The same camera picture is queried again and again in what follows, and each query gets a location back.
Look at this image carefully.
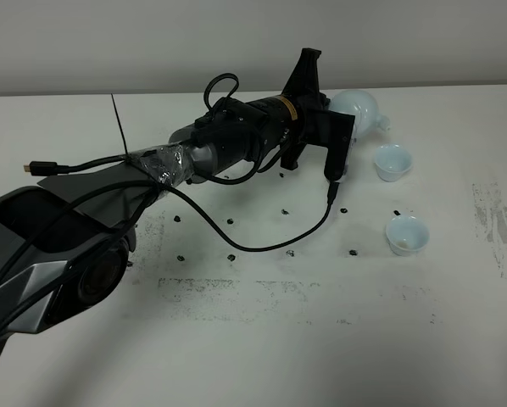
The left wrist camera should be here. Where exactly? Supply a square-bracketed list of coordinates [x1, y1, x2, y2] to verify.
[304, 109, 355, 182]

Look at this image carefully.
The black cable tie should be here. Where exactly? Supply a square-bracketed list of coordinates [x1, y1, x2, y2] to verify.
[110, 93, 130, 161]

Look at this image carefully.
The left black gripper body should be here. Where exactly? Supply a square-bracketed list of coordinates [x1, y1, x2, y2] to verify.
[219, 93, 330, 170]

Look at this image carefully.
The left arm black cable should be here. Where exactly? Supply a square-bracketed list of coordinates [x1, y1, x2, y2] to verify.
[0, 73, 340, 306]

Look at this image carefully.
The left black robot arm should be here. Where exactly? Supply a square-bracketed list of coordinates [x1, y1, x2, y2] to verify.
[0, 48, 327, 356]

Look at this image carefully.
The pale blue porcelain teapot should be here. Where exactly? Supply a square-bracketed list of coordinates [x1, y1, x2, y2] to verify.
[329, 90, 390, 143]

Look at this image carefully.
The far pale blue teacup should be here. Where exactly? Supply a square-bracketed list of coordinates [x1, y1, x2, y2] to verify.
[374, 144, 413, 182]

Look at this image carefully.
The pale blue teacup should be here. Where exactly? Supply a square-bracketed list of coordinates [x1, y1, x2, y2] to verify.
[374, 144, 413, 182]
[385, 215, 430, 257]

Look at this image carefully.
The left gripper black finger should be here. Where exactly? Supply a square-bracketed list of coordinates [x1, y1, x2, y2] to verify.
[281, 47, 326, 106]

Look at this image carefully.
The near pale blue teacup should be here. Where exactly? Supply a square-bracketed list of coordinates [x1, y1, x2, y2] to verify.
[385, 215, 430, 257]

